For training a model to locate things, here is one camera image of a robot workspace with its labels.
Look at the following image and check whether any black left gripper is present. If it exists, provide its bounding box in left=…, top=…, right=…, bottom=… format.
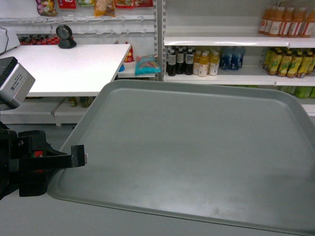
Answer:
left=0, top=128, right=87, bottom=197

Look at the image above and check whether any grey silver tray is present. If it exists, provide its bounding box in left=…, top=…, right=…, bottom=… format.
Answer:
left=48, top=80, right=315, bottom=236

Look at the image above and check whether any white checkout table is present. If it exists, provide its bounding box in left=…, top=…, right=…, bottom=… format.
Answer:
left=1, top=44, right=130, bottom=97

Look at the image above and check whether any red pouch snack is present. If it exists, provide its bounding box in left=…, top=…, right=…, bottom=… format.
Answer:
left=124, top=45, right=134, bottom=63

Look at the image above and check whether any teal snack bag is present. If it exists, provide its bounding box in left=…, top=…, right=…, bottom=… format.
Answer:
left=135, top=54, right=161, bottom=76

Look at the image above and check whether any black round desk scanner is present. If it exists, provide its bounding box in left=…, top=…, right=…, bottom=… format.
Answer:
left=56, top=25, right=77, bottom=49

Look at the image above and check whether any dark drink bottle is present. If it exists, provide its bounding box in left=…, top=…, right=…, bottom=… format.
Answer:
left=167, top=49, right=176, bottom=76

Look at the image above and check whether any hanging orange snack bag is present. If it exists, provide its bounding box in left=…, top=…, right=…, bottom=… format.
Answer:
left=94, top=0, right=115, bottom=17

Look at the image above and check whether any hanging red snack bag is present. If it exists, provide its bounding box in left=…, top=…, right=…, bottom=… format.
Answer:
left=58, top=0, right=76, bottom=9

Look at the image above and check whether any yellow juice bottle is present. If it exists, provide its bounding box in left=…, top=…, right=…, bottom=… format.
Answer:
left=198, top=52, right=209, bottom=77

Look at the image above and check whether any blue water bottle pack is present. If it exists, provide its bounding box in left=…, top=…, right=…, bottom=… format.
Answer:
left=219, top=46, right=246, bottom=71

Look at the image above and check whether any white lower shelf board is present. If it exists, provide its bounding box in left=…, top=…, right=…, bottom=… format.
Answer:
left=163, top=66, right=315, bottom=87

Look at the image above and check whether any yellow green tea bottle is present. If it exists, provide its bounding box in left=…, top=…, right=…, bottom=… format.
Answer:
left=277, top=50, right=292, bottom=77
left=267, top=49, right=283, bottom=75

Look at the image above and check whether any orange juice bottle back left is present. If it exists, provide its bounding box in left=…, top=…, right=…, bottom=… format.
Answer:
left=258, top=6, right=272, bottom=33

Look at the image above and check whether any orange juice bottle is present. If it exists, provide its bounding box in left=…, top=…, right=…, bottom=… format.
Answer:
left=278, top=7, right=294, bottom=37
left=287, top=7, right=306, bottom=37
left=258, top=6, right=272, bottom=33
left=268, top=7, right=285, bottom=37

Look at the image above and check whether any orange juice bottle front left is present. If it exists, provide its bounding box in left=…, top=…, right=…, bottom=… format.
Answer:
left=268, top=7, right=285, bottom=37

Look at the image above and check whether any orange juice bottle right edge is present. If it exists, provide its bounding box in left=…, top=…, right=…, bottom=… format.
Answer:
left=299, top=8, right=315, bottom=38

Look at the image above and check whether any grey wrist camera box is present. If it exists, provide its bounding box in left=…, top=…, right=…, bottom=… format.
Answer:
left=0, top=57, right=35, bottom=111

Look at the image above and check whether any white shelf upright post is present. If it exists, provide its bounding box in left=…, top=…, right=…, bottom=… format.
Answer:
left=153, top=0, right=165, bottom=81

